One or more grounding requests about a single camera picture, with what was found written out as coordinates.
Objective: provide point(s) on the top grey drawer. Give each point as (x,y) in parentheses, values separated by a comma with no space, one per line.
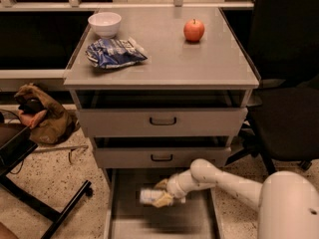
(135,122)

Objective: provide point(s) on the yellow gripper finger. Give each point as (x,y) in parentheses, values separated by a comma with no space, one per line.
(162,184)
(164,200)

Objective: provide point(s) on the black middle drawer handle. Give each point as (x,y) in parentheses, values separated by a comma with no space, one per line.
(161,158)

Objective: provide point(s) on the grey drawer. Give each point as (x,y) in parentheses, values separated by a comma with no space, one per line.
(135,122)
(141,157)
(127,218)

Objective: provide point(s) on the black drawer handle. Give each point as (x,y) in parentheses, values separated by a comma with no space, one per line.
(161,158)
(162,122)

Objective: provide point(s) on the grey drawer cabinet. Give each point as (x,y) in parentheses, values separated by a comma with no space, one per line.
(178,74)

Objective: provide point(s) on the brown bag on floor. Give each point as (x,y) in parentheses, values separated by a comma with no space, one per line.
(48,120)

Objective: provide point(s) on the red apple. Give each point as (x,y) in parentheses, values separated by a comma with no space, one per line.
(193,30)

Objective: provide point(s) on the bottom grey drawer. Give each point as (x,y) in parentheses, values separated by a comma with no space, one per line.
(127,218)

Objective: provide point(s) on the grey shelf rail left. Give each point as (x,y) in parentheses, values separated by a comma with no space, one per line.
(50,80)

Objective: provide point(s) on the middle grey drawer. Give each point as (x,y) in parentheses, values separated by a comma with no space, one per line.
(141,157)

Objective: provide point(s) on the black top drawer handle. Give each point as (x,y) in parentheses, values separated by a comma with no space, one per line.
(162,122)

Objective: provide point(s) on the white bowl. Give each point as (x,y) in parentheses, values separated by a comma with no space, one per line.
(105,24)

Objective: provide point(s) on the black stand with base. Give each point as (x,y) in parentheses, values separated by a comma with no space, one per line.
(15,146)

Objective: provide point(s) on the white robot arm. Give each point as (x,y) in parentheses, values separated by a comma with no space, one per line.
(286,202)

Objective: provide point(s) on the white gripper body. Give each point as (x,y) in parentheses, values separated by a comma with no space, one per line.
(173,185)

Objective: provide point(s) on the black office chair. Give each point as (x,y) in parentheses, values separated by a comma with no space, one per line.
(283,45)

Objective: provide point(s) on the blue chip bag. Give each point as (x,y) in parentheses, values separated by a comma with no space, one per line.
(111,54)

